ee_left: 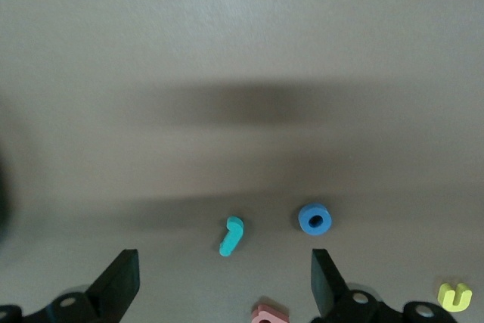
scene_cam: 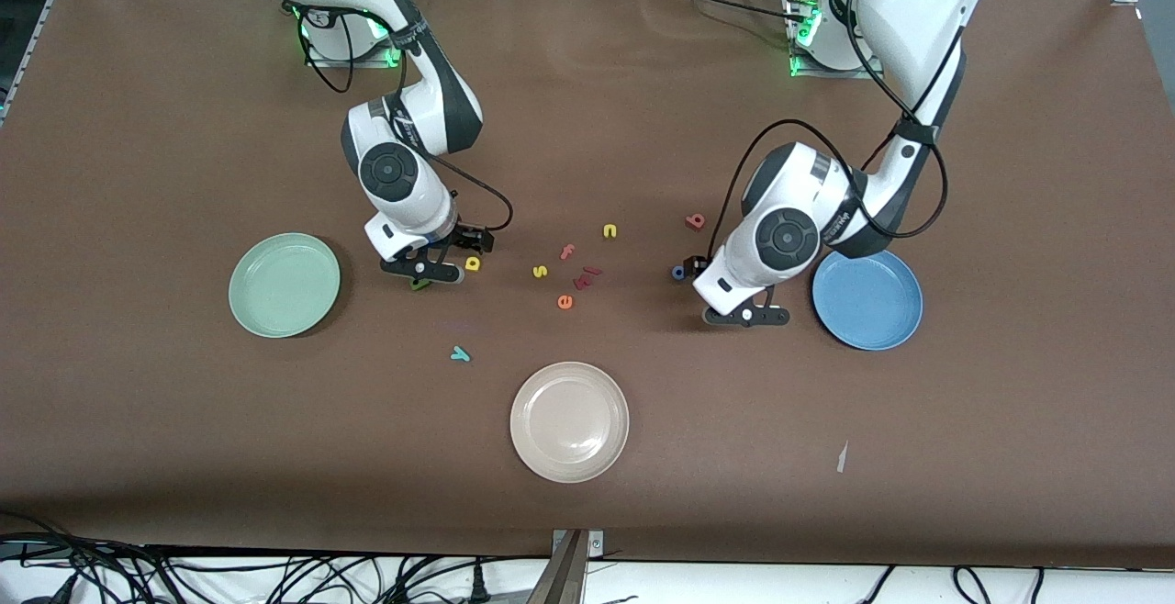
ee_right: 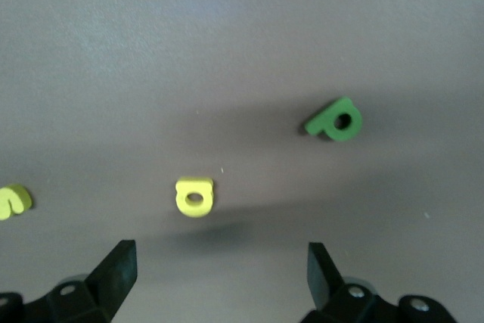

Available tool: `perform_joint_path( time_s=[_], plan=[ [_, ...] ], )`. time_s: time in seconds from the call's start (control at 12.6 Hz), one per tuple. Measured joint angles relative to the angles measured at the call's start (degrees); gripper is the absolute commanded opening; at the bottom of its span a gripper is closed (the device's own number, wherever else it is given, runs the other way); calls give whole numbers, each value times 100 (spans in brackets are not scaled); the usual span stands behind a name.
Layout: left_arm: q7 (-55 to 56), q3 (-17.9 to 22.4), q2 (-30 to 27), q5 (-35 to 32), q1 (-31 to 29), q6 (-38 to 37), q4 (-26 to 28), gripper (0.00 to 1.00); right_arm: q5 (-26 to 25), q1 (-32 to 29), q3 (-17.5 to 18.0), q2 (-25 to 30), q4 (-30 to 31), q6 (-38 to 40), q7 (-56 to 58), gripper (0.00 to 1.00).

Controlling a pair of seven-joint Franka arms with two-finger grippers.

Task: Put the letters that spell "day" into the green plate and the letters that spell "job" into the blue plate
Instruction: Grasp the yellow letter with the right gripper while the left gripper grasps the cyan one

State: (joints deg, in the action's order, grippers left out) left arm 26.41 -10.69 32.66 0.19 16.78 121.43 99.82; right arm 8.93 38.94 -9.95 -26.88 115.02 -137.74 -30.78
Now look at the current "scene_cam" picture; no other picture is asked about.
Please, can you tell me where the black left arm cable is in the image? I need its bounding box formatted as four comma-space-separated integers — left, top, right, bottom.
711, 0, 948, 279

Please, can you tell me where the light green plate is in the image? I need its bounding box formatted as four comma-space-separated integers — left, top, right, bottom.
228, 232, 341, 340

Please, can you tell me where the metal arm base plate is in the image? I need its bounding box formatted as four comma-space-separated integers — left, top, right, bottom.
788, 0, 873, 80
306, 0, 409, 69

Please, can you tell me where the black tabletop cable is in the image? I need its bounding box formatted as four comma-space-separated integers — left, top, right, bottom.
654, 0, 800, 22

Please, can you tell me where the metal camera pole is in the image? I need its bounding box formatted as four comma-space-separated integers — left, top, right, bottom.
526, 531, 588, 604

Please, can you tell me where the blue plate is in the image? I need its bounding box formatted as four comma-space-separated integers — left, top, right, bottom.
811, 249, 924, 352

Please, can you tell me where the metal mounting bracket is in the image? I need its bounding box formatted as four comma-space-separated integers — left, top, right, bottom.
551, 529, 605, 557

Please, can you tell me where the aluminium table edge rail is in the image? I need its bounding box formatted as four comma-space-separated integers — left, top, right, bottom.
0, 0, 58, 123

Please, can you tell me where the beige plate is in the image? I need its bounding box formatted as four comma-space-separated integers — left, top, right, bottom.
509, 361, 631, 484

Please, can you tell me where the brown table cover sheet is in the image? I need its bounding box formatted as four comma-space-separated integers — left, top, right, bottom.
0, 0, 1175, 571

